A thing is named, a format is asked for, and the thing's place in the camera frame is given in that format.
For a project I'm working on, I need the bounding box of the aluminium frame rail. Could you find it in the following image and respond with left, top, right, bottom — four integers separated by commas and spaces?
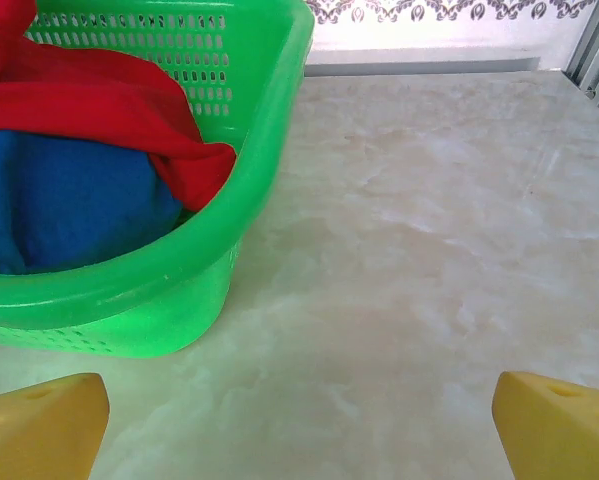
303, 56, 541, 78

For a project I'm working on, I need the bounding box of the blue cloth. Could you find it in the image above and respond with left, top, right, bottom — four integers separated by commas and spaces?
0, 130, 184, 275

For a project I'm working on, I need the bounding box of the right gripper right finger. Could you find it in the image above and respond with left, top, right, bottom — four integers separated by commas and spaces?
492, 370, 599, 480

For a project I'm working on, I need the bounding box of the red printed t-shirt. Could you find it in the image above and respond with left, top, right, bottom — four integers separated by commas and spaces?
0, 0, 238, 214

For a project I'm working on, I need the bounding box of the aluminium frame post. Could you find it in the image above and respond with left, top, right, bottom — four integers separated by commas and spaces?
563, 0, 599, 124

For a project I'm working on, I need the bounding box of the green plastic basket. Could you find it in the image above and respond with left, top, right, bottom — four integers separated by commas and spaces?
0, 0, 316, 360

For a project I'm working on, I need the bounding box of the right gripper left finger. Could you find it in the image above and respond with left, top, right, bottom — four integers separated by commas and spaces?
0, 372, 111, 480

